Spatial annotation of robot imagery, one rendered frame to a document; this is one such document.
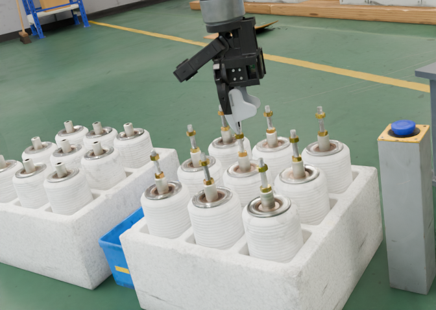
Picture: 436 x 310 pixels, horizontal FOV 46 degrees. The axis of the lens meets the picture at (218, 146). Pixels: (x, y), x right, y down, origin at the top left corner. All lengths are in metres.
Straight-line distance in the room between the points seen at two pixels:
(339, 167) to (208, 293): 0.35
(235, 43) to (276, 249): 0.36
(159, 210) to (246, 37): 0.36
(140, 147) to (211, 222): 0.48
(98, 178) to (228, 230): 0.46
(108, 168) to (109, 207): 0.10
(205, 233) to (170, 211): 0.09
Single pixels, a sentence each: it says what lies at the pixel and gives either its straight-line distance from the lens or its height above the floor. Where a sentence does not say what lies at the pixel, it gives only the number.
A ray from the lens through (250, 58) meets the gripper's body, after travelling 0.91.
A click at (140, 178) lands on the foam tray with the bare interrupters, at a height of 0.17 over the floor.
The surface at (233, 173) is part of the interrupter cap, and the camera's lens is 1.02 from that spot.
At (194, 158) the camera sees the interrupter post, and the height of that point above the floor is 0.27.
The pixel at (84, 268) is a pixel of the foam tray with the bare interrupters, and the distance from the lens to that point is 1.23.
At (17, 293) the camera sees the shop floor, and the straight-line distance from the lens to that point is 1.37.
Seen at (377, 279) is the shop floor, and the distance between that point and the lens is 1.11.
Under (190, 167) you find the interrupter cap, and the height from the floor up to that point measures 0.25.
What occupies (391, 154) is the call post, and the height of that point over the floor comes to 0.29.
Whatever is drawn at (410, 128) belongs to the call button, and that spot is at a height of 0.33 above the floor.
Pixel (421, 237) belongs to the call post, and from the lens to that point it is 1.00.
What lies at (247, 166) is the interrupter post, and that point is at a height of 0.26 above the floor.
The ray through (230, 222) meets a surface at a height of 0.22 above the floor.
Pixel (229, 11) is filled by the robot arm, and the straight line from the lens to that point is 0.90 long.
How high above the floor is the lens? 0.68
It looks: 22 degrees down
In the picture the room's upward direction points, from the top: 12 degrees counter-clockwise
